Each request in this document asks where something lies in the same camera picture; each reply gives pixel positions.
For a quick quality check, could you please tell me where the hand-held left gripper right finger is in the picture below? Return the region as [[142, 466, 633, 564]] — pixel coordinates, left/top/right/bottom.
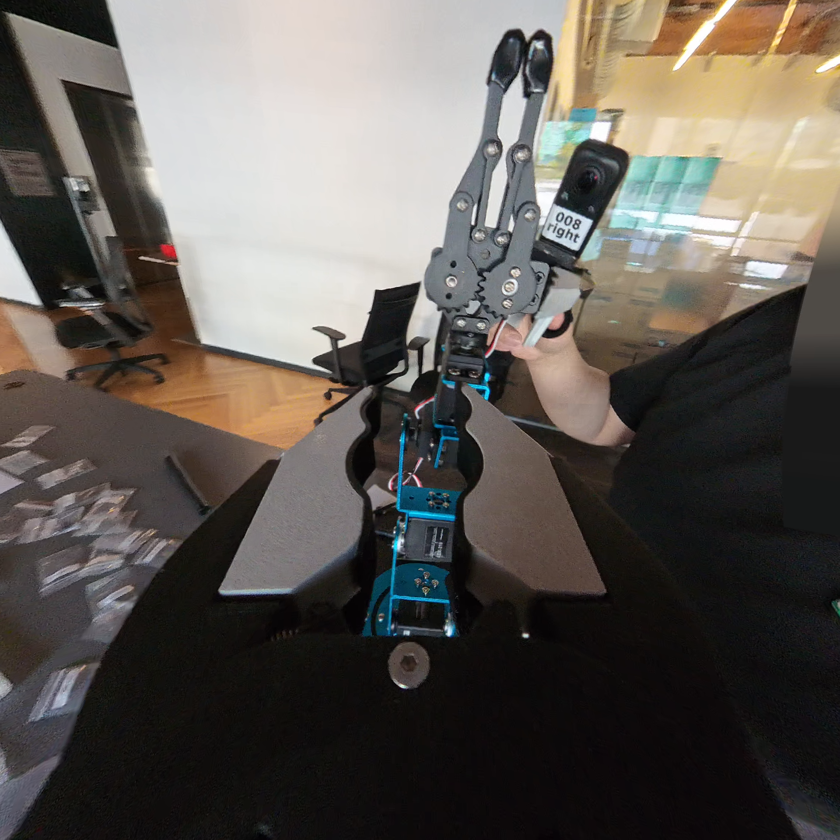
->
[[458, 385, 607, 603]]

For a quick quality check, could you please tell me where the person's right hand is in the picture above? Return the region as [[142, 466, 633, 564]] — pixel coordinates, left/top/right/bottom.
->
[[505, 314, 595, 379]]

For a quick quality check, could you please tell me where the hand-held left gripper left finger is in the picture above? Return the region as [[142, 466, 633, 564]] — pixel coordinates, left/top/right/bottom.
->
[[217, 386, 382, 599]]

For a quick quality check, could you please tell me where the person's dark clothing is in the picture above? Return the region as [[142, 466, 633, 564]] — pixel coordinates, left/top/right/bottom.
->
[[607, 285, 840, 840]]

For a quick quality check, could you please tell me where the pile of clear screw bags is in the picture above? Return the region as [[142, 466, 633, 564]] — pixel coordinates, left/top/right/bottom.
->
[[0, 423, 185, 723]]

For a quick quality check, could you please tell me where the black screwdriver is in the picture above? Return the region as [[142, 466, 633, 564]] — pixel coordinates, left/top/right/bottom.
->
[[164, 454, 212, 516]]

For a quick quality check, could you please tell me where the blue toy robot arm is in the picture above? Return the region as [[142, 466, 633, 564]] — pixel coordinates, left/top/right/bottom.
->
[[361, 28, 559, 639]]

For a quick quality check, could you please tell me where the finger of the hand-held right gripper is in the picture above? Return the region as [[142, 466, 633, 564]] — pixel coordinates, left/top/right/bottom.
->
[[543, 268, 586, 312]]

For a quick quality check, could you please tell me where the dark grey desk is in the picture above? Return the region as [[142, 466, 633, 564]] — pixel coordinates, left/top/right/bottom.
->
[[0, 369, 283, 840]]

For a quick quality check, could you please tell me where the person's right forearm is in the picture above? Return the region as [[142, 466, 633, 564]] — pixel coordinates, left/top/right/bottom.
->
[[525, 354, 637, 448]]

